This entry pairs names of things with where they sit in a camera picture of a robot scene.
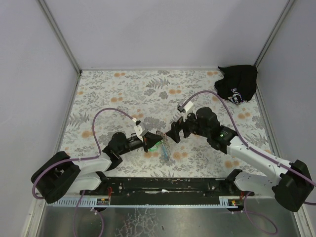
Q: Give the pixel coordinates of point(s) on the blue keyring handle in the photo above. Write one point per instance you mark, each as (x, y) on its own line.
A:
(165, 152)

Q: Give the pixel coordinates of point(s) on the aluminium frame post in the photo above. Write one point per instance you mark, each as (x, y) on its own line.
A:
(56, 30)
(277, 26)

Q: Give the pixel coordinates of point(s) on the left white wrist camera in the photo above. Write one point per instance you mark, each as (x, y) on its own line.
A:
(140, 129)

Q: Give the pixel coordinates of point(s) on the left aluminium frame post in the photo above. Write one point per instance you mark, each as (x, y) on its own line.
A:
(56, 30)

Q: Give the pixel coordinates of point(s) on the green key tag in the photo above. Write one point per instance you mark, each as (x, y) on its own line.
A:
(157, 147)

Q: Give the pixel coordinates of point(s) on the floral table mat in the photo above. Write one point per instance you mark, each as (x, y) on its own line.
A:
(106, 102)

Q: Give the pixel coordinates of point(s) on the white cable duct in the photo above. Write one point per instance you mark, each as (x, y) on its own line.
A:
(105, 202)

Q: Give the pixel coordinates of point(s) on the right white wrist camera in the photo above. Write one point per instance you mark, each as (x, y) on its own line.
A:
(185, 107)

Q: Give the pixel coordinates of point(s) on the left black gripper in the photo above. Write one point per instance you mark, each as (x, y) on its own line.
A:
(145, 143)

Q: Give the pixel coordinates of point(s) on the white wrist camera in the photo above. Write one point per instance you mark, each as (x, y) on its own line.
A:
(140, 129)
(185, 107)

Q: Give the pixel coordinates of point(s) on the black cloth bag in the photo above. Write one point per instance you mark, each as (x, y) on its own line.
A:
(238, 84)

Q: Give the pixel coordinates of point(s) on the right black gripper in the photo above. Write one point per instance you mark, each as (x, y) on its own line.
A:
(185, 129)

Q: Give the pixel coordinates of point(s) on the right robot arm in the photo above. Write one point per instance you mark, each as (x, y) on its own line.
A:
(289, 183)

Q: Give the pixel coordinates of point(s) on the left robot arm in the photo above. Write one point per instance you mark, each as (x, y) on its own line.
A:
(63, 174)

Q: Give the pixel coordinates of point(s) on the right aluminium frame post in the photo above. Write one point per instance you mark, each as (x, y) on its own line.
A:
(277, 26)

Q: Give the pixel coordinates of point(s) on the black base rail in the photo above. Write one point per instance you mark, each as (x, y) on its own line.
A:
(166, 190)

